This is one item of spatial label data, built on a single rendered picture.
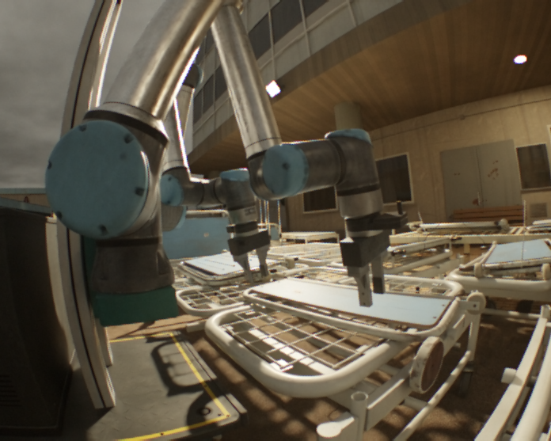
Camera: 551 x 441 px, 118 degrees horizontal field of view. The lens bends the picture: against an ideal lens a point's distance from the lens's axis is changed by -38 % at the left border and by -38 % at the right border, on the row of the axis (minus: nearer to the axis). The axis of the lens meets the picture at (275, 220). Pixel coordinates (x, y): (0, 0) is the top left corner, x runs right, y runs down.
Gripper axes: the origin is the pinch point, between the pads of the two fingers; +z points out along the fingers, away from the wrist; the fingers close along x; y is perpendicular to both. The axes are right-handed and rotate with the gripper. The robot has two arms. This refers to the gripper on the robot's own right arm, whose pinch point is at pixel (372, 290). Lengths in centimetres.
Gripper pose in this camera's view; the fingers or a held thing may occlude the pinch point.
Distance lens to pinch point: 60.2
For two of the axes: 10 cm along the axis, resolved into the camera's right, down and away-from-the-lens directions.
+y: -6.5, 0.4, 7.5
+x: -7.3, 2.3, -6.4
